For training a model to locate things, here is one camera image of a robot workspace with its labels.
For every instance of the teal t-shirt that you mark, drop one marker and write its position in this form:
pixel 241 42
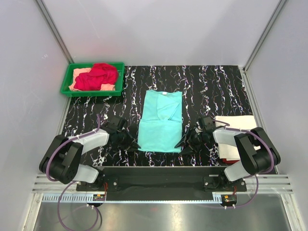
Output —
pixel 160 127

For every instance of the peach t-shirt in bin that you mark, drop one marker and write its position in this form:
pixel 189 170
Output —
pixel 78 71

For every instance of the aluminium frame rail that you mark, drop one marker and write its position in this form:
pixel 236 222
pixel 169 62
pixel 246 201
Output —
pixel 267 184

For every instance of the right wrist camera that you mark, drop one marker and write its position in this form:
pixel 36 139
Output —
pixel 206 123

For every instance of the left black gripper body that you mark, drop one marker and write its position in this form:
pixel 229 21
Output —
pixel 121 138

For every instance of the folded red t-shirt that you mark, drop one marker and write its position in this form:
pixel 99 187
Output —
pixel 230 161

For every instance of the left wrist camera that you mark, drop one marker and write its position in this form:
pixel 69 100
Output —
pixel 116 124

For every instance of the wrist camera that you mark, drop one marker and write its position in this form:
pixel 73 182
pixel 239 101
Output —
pixel 116 124
pixel 206 123

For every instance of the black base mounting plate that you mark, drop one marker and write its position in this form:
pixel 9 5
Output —
pixel 208 179

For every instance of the green plastic bin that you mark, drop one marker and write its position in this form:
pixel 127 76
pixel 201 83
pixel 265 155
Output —
pixel 68 80

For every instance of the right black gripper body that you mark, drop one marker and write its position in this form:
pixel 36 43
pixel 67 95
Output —
pixel 197 139

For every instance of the folded white t-shirt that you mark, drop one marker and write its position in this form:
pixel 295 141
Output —
pixel 240 122

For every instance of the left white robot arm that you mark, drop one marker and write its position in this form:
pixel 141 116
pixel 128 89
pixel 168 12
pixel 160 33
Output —
pixel 61 161

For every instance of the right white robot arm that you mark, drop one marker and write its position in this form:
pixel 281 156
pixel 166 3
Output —
pixel 256 151

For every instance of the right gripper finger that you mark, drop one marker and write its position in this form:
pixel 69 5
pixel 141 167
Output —
pixel 190 150
pixel 183 141

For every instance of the red t-shirt in bin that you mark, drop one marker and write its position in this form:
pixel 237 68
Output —
pixel 99 74

